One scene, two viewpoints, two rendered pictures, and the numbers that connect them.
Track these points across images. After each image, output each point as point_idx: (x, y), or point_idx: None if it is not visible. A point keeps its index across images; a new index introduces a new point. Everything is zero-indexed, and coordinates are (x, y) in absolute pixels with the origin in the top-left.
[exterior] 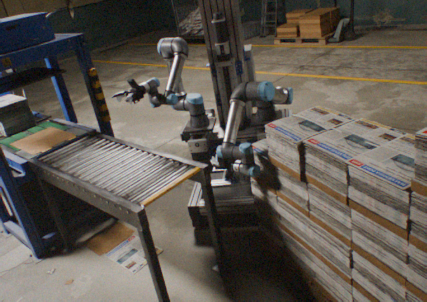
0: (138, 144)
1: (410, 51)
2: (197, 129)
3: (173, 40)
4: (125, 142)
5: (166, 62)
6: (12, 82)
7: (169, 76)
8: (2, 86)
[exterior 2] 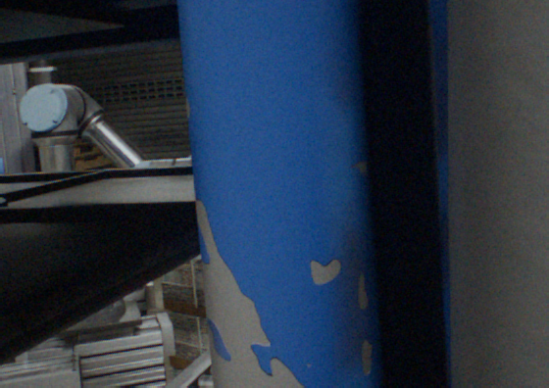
0: (201, 356)
1: None
2: (131, 308)
3: (75, 87)
4: (184, 378)
5: (67, 147)
6: (59, 202)
7: (143, 159)
8: (138, 199)
